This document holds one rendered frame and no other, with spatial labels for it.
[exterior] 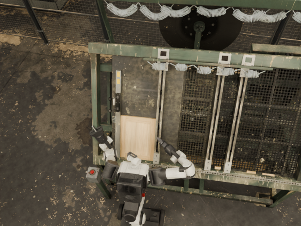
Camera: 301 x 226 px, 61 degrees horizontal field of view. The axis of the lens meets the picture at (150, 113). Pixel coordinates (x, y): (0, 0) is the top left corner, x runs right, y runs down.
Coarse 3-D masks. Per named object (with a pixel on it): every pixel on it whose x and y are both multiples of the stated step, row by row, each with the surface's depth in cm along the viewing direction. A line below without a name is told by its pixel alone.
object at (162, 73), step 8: (160, 56) 228; (168, 56) 227; (160, 72) 236; (160, 80) 238; (160, 88) 243; (160, 96) 247; (160, 104) 250; (160, 112) 249; (160, 120) 252; (160, 128) 254; (160, 136) 257
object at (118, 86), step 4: (116, 72) 246; (120, 72) 245; (116, 76) 247; (120, 76) 246; (116, 80) 248; (120, 80) 248; (116, 84) 250; (120, 84) 249; (116, 88) 251; (120, 88) 250; (116, 92) 252; (120, 92) 252; (120, 96) 254; (120, 100) 256; (120, 104) 257; (120, 108) 259; (116, 112) 259; (120, 112) 261; (116, 116) 261; (120, 116) 262; (116, 120) 262; (116, 124) 264; (116, 128) 265; (116, 132) 267; (116, 136) 269; (116, 140) 270; (116, 144) 272; (116, 148) 273
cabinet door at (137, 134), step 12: (120, 120) 264; (132, 120) 262; (144, 120) 260; (120, 132) 269; (132, 132) 267; (144, 132) 265; (120, 144) 273; (132, 144) 272; (144, 144) 270; (120, 156) 278; (144, 156) 274
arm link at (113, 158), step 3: (105, 153) 251; (105, 156) 250; (108, 156) 246; (111, 156) 244; (114, 156) 248; (117, 156) 253; (105, 159) 248; (108, 159) 238; (111, 159) 237; (114, 159) 243
